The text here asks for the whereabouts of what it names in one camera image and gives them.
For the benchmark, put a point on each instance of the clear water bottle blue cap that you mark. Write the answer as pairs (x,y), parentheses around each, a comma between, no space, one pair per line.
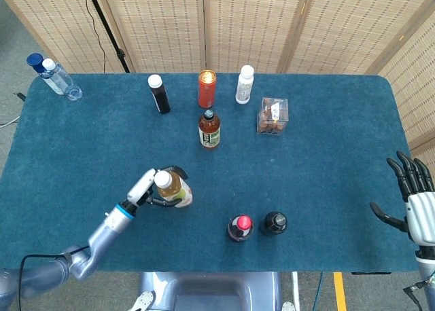
(35,60)

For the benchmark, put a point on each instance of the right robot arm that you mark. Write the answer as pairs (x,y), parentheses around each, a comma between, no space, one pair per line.
(426,267)

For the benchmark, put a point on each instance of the black tripod pole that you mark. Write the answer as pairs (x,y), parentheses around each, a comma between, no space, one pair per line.
(112,36)

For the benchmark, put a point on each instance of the blue-grey robot torso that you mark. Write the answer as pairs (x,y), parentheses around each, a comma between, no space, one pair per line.
(210,290)

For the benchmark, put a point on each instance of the cola bottle red cap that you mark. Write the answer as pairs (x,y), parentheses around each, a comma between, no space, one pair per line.
(240,227)

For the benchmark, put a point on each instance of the orange drink can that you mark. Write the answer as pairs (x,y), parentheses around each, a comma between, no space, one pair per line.
(206,93)

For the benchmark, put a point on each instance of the white-capped pear juice bottle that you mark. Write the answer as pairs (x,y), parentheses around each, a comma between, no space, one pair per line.
(173,188)

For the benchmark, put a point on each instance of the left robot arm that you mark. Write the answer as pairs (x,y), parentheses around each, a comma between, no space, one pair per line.
(102,233)

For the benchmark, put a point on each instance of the white plastic bottle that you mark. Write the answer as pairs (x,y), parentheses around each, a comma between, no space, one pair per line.
(244,87)

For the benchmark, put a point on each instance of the dark juice bottle white cap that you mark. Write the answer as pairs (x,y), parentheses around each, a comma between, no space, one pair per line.
(161,97)

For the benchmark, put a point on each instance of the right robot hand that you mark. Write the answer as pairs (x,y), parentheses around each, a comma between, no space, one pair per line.
(421,216)

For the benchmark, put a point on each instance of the black-capped dark soda bottle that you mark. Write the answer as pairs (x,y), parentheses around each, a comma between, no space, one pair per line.
(273,222)

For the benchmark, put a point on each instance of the clear water bottle white cap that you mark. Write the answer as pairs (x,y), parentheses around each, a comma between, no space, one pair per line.
(64,80)

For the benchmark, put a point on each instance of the bamboo folding screen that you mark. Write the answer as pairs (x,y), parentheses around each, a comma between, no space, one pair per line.
(255,26)

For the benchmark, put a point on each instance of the amber tea bottle black cap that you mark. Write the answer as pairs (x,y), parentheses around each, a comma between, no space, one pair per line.
(209,131)

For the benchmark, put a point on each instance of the blue tablecloth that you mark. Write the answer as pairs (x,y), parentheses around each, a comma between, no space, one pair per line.
(102,148)

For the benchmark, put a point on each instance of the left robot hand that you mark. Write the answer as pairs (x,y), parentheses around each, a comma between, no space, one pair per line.
(141,188)

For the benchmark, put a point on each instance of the clear box of chocolate balls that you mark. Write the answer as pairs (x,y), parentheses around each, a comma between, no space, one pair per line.
(272,121)

